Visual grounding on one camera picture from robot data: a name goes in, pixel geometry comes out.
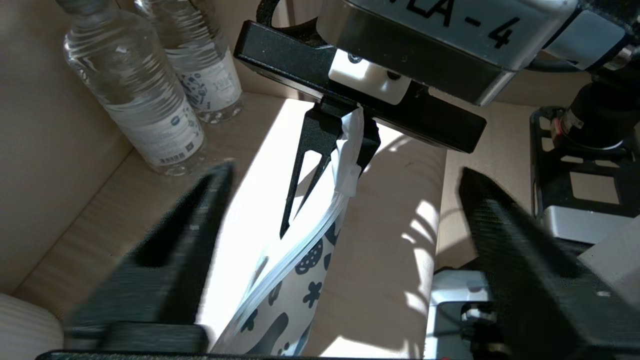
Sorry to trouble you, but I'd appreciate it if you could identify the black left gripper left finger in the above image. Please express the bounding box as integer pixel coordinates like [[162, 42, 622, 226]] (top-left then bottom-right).
[[64, 160, 237, 354]]

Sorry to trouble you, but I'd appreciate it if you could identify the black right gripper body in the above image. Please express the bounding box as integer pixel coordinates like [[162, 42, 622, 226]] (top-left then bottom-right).
[[234, 20, 488, 154]]

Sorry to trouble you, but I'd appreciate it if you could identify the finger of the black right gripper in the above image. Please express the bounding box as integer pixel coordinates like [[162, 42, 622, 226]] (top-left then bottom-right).
[[278, 101, 347, 241], [358, 119, 382, 174]]

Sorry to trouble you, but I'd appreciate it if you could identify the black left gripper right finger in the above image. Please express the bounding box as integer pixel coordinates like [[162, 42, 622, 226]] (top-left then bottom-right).
[[457, 167, 640, 359]]

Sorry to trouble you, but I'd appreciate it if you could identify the white blue horse print bag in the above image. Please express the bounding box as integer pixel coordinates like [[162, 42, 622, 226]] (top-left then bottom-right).
[[212, 106, 366, 357]]

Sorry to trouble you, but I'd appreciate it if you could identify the black silver robot base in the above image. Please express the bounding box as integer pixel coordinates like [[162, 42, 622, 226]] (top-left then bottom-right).
[[425, 75, 640, 360]]

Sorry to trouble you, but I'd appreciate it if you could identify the beige wooden shelf cabinet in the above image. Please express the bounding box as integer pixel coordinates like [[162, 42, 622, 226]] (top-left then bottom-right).
[[0, 0, 541, 360]]

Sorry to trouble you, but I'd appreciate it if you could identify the clear water bottle black cap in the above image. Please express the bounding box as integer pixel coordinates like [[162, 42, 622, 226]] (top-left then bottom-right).
[[134, 0, 247, 125], [56, 0, 207, 177]]

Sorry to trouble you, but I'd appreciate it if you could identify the white ribbed mug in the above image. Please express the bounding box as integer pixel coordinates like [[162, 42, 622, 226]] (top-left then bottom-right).
[[0, 292, 66, 360]]

